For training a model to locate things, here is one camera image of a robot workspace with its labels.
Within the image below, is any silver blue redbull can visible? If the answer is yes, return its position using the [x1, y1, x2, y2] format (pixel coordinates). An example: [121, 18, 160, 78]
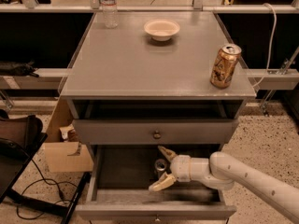
[154, 159, 168, 178]

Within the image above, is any white hanging cable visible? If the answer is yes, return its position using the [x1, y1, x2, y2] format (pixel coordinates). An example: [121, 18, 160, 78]
[251, 2, 278, 89]

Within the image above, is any grey drawer cabinet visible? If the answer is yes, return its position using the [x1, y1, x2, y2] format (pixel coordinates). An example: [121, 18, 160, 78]
[60, 10, 257, 224]

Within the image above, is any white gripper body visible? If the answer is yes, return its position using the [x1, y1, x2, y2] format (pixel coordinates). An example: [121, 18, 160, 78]
[170, 155, 191, 182]

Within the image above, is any white paper bowl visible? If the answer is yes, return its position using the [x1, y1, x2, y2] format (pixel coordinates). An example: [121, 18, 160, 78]
[144, 19, 180, 41]

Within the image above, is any cardboard box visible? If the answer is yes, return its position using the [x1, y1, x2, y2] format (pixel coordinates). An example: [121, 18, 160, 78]
[44, 99, 93, 173]

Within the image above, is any metal railing frame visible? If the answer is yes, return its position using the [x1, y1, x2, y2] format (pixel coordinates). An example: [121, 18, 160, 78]
[1, 0, 298, 117]

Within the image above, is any brown bag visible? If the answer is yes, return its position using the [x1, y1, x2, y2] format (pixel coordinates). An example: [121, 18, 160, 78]
[0, 109, 43, 149]

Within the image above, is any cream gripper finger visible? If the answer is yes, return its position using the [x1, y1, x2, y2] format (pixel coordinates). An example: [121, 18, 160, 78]
[149, 172, 176, 192]
[158, 146, 177, 162]

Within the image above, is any black floor cable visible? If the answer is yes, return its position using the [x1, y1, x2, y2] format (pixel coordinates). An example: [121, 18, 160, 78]
[16, 158, 78, 221]

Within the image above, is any black chair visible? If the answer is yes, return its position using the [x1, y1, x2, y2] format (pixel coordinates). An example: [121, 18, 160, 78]
[0, 131, 92, 224]

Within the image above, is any black object on ledge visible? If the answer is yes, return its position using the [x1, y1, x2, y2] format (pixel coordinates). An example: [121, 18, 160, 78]
[0, 61, 39, 77]

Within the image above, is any gold soda can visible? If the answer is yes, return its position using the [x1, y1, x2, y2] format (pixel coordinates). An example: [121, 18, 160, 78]
[210, 44, 242, 89]

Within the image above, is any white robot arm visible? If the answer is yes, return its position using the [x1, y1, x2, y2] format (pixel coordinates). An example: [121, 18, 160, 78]
[149, 146, 299, 224]

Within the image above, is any grey top drawer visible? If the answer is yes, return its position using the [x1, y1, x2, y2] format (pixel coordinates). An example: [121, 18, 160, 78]
[73, 100, 238, 145]

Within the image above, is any clear plastic water bottle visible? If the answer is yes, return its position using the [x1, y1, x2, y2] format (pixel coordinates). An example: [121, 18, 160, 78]
[100, 0, 119, 28]

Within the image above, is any grey open middle drawer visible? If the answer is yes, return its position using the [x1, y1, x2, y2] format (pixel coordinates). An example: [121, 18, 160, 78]
[76, 145, 236, 221]

